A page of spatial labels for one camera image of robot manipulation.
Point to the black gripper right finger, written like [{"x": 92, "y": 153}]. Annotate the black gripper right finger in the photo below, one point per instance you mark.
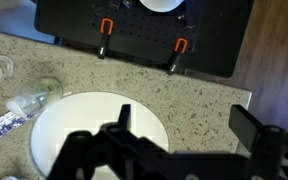
[{"x": 244, "y": 125}]

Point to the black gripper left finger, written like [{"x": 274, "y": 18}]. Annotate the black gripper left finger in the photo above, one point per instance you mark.
[{"x": 124, "y": 116}]

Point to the white oval sink basin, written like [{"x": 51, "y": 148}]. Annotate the white oval sink basin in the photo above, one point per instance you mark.
[{"x": 88, "y": 112}]

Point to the clear soap dispenser bottle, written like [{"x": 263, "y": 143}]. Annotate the clear soap dispenser bottle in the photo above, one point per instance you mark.
[{"x": 35, "y": 96}]

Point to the orange black clamp right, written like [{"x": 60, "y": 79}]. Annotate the orange black clamp right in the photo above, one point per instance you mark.
[{"x": 179, "y": 49}]

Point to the orange black clamp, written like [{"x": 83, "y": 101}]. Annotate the orange black clamp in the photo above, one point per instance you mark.
[
  {"x": 179, "y": 49},
  {"x": 106, "y": 29}
]

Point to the orange black clamp left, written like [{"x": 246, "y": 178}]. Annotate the orange black clamp left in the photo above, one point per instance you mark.
[{"x": 106, "y": 29}]

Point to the white blue toothpaste tube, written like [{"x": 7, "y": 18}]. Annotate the white blue toothpaste tube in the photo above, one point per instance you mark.
[{"x": 11, "y": 121}]

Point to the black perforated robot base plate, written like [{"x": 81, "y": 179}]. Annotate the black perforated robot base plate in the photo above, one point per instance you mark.
[{"x": 214, "y": 30}]

